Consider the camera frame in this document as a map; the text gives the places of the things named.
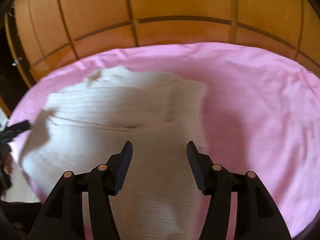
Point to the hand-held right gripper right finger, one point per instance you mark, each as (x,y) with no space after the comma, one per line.
(196,165)

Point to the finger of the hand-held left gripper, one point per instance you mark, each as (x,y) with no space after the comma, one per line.
(20,126)

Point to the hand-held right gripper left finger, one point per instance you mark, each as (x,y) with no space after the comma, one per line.
(123,165)

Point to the cream knitted sweater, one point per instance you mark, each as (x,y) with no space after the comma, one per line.
(120,120)

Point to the person's left hand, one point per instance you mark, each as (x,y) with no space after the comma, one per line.
(7,162)

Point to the metal door latch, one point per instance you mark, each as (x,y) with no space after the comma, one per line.
(17,61)

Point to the pink blanket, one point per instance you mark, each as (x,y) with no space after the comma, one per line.
(250,120)

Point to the person's dark clothing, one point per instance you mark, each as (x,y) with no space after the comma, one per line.
(17,220)

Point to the wooden wardrobe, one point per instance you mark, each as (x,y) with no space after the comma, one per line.
(160,12)

